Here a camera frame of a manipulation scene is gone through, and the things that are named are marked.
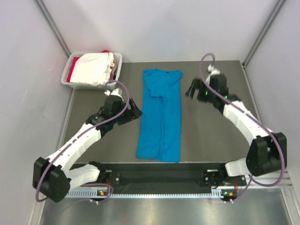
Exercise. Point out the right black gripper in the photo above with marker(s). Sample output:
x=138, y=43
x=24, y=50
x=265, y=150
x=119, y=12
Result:
x=197, y=83

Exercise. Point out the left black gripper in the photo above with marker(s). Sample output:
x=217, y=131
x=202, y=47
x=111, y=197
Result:
x=129, y=112

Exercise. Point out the blue t shirt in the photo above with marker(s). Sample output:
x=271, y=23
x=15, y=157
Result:
x=160, y=127

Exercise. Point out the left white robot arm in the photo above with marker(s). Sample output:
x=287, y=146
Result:
x=54, y=176

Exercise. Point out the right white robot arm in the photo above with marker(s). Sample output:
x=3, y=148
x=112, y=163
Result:
x=267, y=150

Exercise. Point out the white plastic bin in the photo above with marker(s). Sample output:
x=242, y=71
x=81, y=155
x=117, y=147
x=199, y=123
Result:
x=92, y=70

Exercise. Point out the white t shirt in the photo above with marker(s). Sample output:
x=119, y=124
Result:
x=92, y=68

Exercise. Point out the red t shirt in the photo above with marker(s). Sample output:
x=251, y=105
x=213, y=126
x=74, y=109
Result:
x=72, y=68

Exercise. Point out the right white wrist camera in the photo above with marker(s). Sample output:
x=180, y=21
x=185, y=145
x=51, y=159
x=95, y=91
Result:
x=211, y=71

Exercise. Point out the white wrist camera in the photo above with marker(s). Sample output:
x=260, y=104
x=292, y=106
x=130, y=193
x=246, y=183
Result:
x=211, y=71
x=115, y=92

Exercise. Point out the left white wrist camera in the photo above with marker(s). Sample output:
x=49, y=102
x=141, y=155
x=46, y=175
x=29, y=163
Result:
x=115, y=92

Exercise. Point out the grey slotted cable duct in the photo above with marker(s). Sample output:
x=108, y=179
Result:
x=102, y=192

